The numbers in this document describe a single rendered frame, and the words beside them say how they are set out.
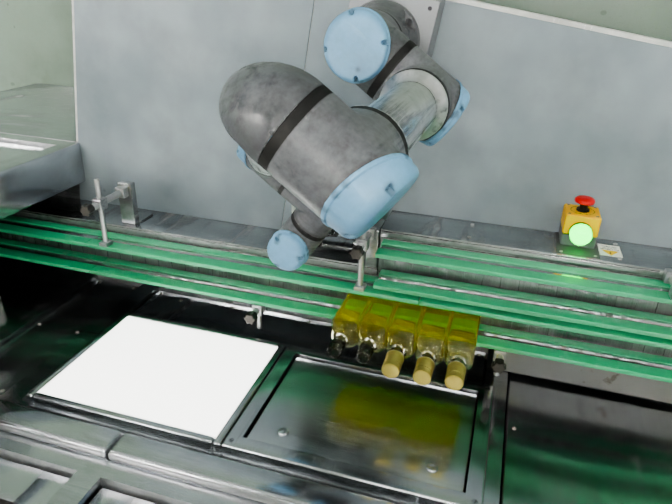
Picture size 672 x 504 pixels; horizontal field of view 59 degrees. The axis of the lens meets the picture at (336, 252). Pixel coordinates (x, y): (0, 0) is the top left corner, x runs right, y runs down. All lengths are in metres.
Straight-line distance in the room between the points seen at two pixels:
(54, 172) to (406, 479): 1.15
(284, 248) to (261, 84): 0.47
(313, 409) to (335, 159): 0.70
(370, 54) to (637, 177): 0.64
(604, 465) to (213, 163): 1.10
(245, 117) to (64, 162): 1.11
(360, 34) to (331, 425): 0.71
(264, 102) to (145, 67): 0.97
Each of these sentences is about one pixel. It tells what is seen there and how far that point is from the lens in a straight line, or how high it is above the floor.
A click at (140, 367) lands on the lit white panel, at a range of 1.37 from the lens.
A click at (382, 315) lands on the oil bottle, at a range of 1.22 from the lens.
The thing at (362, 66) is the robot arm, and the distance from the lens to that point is 1.02.
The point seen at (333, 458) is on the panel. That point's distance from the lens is 1.13.
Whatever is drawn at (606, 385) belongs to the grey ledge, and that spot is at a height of 0.88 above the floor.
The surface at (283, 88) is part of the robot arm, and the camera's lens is 0.64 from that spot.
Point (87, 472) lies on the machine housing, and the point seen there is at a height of 1.43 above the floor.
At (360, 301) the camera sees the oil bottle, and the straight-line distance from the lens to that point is 1.27.
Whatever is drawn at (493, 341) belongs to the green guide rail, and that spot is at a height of 0.95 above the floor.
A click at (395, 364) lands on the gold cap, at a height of 1.16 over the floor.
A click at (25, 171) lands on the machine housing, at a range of 1.62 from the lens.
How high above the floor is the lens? 2.05
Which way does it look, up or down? 60 degrees down
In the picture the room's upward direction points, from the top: 144 degrees counter-clockwise
